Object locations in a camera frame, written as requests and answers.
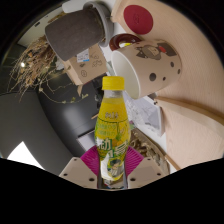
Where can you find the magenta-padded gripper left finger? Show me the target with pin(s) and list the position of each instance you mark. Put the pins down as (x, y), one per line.
(79, 172)

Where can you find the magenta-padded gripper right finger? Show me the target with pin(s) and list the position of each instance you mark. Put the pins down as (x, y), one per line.
(146, 172)

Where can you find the yellow drink bottle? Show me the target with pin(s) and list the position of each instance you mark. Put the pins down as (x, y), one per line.
(111, 133)

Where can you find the grey newspaper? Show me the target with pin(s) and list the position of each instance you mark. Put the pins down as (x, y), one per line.
(146, 115)

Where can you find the long ceiling light panel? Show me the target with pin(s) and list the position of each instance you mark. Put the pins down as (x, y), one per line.
(23, 155)

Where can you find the cream dotted mug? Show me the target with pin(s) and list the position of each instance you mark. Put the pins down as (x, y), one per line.
(150, 70)

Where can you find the cardboard box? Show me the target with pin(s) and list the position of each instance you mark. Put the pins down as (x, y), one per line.
(88, 68)

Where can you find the round ceiling spotlight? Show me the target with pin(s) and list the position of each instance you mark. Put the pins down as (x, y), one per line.
(22, 64)

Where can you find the dried plant in grey pot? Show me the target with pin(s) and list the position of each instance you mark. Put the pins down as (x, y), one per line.
(73, 33)

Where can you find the grey plant saucer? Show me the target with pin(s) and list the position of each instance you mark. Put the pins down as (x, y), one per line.
(107, 23)

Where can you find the flat round red coaster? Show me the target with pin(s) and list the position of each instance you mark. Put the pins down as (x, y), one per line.
(138, 19)

